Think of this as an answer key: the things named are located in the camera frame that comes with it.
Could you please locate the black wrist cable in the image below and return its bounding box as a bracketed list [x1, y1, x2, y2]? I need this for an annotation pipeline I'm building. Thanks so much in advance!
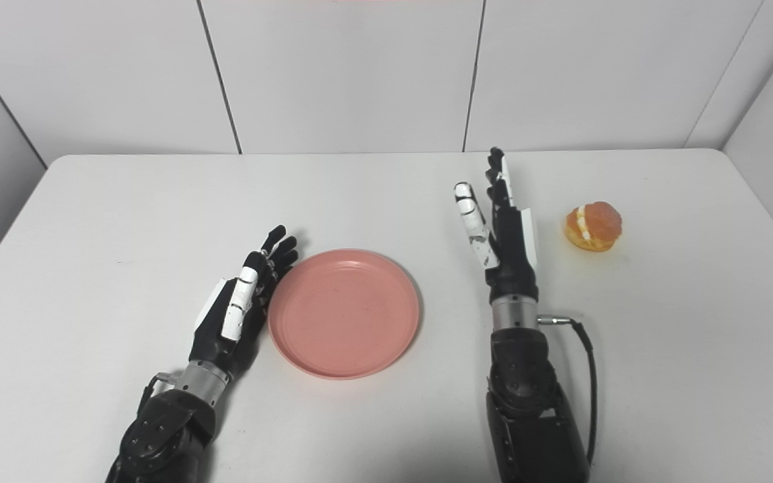
[537, 314, 599, 467]
[136, 372, 179, 417]

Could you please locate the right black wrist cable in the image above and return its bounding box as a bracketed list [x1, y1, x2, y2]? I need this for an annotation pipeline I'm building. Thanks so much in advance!
[537, 314, 599, 467]

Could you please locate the pink round plate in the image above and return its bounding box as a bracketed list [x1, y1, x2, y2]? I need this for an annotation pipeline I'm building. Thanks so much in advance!
[268, 249, 421, 380]

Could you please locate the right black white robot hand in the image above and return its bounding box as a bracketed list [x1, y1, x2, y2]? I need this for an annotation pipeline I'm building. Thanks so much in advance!
[454, 147, 540, 306]

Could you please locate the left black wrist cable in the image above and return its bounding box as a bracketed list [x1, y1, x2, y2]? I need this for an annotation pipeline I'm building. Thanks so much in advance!
[136, 372, 179, 417]

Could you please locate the orange cream puff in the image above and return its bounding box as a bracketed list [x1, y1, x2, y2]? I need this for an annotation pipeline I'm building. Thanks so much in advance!
[563, 201, 624, 253]

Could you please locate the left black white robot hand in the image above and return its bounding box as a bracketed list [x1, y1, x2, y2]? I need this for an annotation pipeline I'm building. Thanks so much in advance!
[189, 225, 299, 376]

